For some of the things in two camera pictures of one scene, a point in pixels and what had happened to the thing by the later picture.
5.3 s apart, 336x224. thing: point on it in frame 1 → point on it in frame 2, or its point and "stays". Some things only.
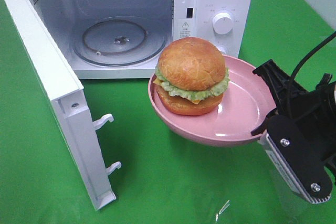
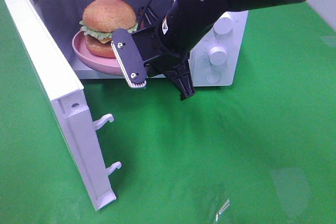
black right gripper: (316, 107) → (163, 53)
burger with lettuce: (191, 76) → (101, 16)
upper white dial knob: (222, 23) stays
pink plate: (248, 97) → (108, 66)
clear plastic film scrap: (223, 209) stays
